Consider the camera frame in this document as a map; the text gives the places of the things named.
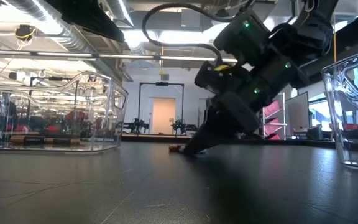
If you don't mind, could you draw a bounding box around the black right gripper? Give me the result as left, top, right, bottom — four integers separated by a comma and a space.
183, 82, 280, 156

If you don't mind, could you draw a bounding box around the clear plastic bin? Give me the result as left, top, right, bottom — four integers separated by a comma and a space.
0, 71, 129, 154
321, 46, 358, 170

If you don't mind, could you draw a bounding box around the orange door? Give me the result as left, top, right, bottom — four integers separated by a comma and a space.
152, 98, 177, 135

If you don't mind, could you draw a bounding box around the ceiling light tube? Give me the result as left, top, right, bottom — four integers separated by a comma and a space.
98, 54, 155, 60
160, 55, 216, 62

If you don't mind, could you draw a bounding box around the black ceiling sensor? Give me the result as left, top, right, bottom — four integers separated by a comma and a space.
14, 24, 36, 42

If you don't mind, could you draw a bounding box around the black table mat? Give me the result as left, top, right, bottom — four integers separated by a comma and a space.
0, 141, 358, 224

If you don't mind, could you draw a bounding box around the white shelf rack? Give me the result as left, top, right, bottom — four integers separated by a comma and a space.
259, 91, 287, 141

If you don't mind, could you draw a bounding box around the whiteboard panel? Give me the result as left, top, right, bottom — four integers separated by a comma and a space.
285, 91, 310, 137

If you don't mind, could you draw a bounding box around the grey ceiling box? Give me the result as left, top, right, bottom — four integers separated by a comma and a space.
180, 9, 203, 30

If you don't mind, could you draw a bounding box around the silver round air duct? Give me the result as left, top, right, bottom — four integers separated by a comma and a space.
4, 0, 124, 54

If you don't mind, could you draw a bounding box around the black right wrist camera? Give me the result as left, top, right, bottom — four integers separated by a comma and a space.
193, 60, 251, 96

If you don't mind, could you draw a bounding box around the black gantry frame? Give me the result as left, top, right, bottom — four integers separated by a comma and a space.
138, 82, 185, 135

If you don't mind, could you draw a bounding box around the black right camera cable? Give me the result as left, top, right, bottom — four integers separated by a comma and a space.
140, 2, 255, 67

